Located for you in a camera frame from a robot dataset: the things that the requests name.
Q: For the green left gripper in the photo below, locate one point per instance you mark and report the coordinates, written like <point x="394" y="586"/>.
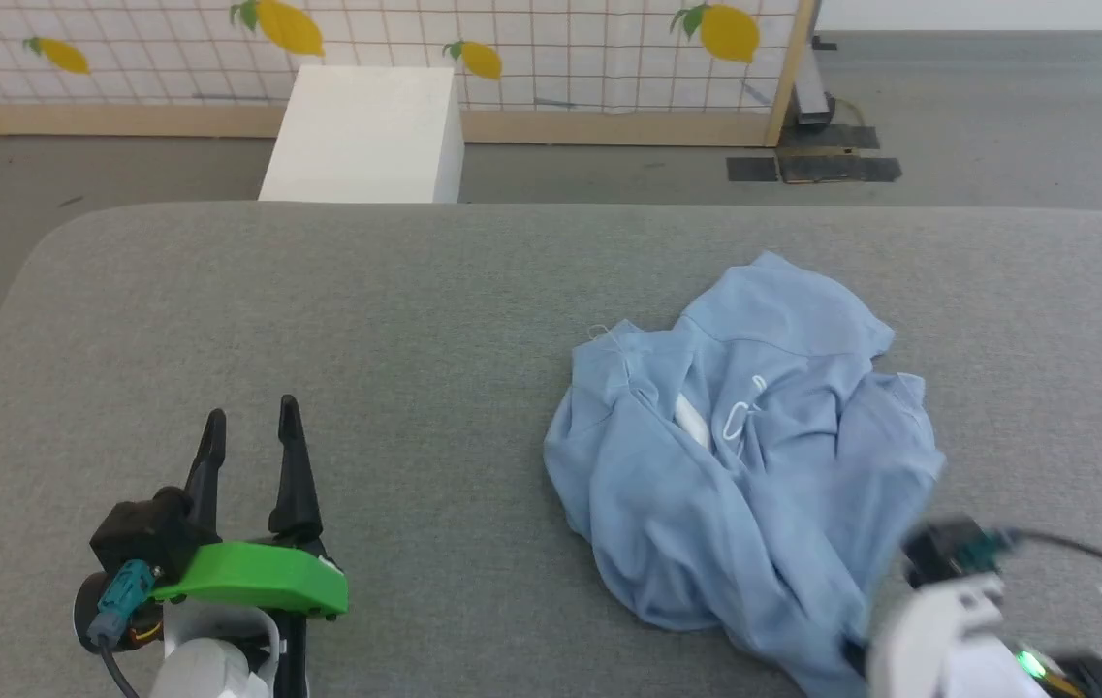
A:
<point x="260" y="577"/>

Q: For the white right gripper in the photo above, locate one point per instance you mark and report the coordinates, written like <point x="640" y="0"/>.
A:
<point x="928" y="630"/>

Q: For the light blue garment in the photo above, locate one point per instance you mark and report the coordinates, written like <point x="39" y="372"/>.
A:
<point x="744" y="485"/>

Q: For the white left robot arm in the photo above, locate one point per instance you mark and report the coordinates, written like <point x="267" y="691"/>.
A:
<point x="206" y="664"/>

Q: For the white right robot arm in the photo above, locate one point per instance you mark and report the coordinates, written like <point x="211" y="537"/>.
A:
<point x="1016" y="674"/>

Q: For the white rectangular box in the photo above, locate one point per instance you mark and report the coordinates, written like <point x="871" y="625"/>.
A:
<point x="366" y="136"/>

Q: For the long black floor mat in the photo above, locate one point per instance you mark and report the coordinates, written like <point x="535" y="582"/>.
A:
<point x="841" y="169"/>

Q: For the small black floor mat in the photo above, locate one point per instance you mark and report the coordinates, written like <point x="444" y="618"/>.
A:
<point x="752" y="169"/>

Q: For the metal partition support foot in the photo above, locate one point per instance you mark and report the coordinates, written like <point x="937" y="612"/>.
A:
<point x="814" y="92"/>

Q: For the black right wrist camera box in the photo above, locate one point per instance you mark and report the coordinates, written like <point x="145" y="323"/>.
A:
<point x="948" y="551"/>

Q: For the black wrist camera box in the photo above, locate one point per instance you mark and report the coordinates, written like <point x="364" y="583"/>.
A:
<point x="148" y="533"/>
<point x="948" y="551"/>

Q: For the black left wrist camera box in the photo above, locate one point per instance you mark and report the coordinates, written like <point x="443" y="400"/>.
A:
<point x="148" y="533"/>

